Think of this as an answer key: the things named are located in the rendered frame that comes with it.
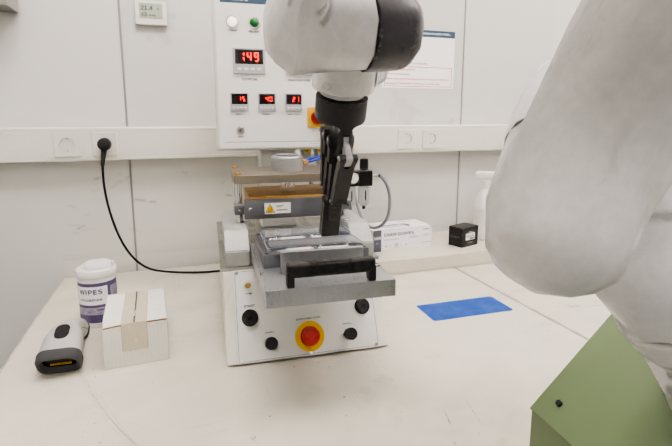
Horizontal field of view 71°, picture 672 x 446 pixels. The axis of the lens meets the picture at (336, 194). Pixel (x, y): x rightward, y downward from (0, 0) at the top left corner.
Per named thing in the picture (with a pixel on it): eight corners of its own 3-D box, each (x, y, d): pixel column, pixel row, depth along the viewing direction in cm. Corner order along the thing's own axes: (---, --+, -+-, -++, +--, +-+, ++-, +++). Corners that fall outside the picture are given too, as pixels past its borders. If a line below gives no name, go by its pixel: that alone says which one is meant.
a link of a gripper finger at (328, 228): (341, 196, 76) (342, 198, 75) (337, 233, 79) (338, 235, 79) (323, 197, 75) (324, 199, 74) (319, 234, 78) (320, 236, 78)
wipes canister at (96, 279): (83, 316, 118) (78, 258, 115) (121, 312, 120) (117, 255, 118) (77, 331, 110) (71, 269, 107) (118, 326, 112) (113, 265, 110)
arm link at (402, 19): (349, 85, 52) (429, 84, 56) (362, -50, 46) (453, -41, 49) (304, 48, 67) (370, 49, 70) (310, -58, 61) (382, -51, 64)
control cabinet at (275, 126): (219, 221, 142) (210, -4, 131) (326, 215, 150) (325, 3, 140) (221, 234, 126) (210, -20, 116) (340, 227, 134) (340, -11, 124)
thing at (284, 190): (244, 201, 125) (243, 165, 124) (325, 198, 131) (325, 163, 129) (249, 214, 109) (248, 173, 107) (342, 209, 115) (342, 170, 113)
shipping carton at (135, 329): (111, 330, 110) (108, 293, 108) (169, 323, 114) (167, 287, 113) (99, 371, 93) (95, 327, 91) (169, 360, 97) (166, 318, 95)
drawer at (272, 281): (250, 260, 103) (249, 225, 102) (347, 252, 109) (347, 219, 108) (266, 314, 75) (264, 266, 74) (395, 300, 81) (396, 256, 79)
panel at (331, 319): (237, 365, 94) (232, 270, 99) (379, 346, 102) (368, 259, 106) (237, 365, 92) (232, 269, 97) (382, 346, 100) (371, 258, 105)
